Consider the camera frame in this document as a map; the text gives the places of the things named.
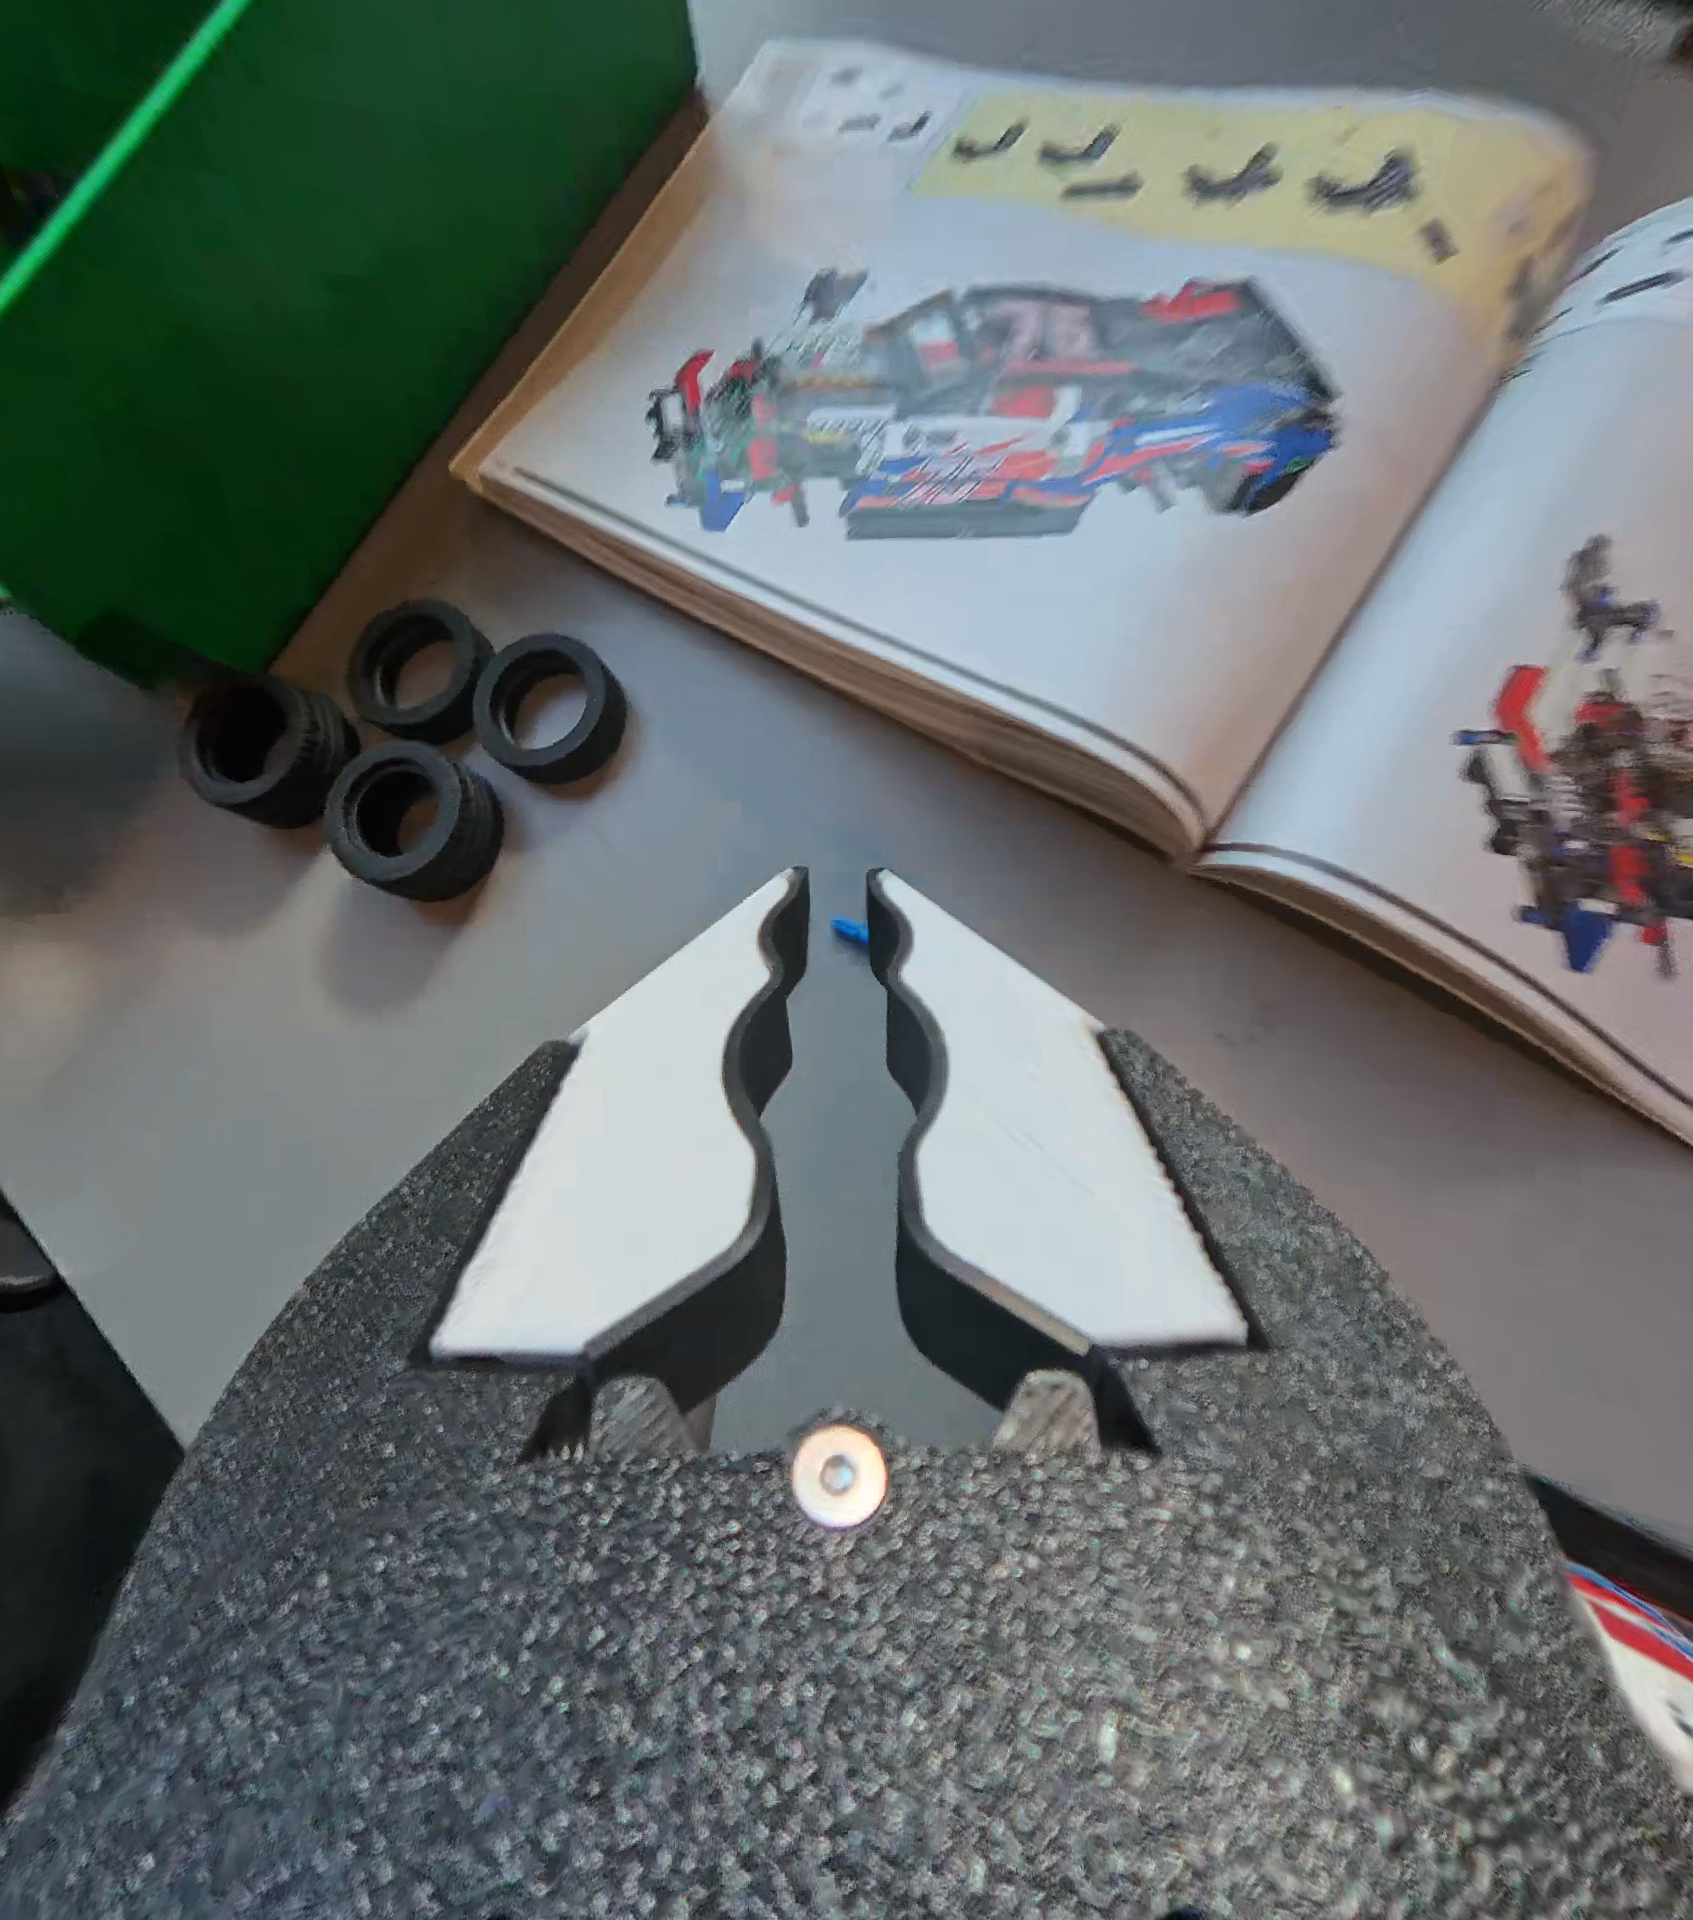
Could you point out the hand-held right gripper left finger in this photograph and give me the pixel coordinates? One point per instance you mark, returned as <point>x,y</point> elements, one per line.
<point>620,1200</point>

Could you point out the green plastic storage bin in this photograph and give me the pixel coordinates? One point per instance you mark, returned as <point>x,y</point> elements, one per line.
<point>263,301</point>

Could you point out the partly built toy car model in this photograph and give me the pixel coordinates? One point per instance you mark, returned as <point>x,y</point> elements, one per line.
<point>1687,1695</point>

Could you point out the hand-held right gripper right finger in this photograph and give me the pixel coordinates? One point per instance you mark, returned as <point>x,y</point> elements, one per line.
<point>1057,1185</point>

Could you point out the thick instruction booklet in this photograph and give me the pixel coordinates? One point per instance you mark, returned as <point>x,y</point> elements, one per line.
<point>1236,599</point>

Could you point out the black rubber toy tire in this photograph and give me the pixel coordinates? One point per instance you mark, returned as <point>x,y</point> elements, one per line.
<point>373,704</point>
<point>321,789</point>
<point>464,853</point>
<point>599,734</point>

